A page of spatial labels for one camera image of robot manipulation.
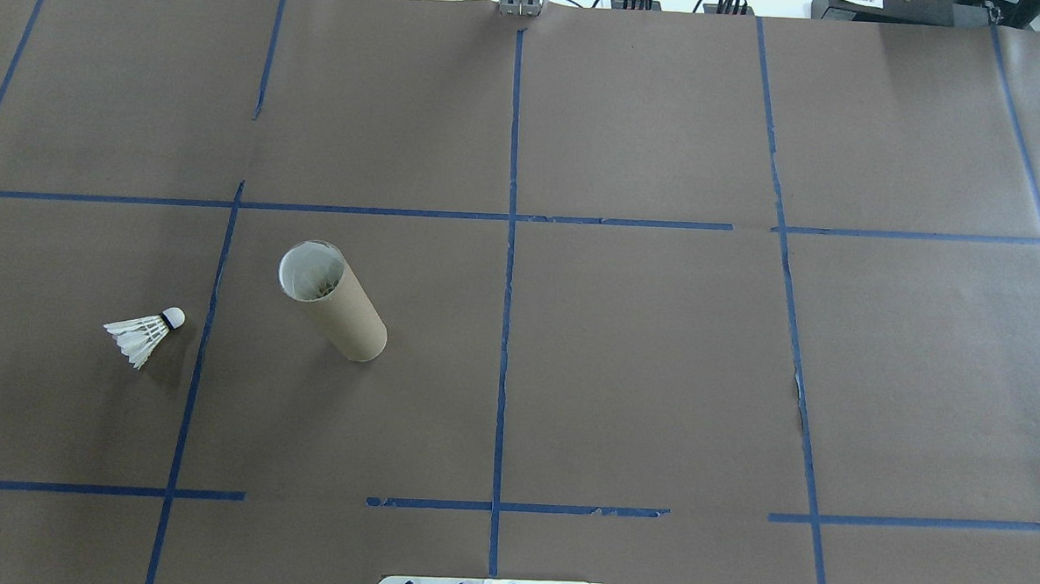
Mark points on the white feather shuttlecock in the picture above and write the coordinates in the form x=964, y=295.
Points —
x=145, y=333
x=317, y=281

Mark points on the brown cardboard shuttlecock tube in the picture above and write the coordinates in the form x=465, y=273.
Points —
x=352, y=324

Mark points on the dark box with white label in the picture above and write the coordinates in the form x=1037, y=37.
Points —
x=919, y=7

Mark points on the black monitor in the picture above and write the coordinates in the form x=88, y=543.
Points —
x=1015, y=6

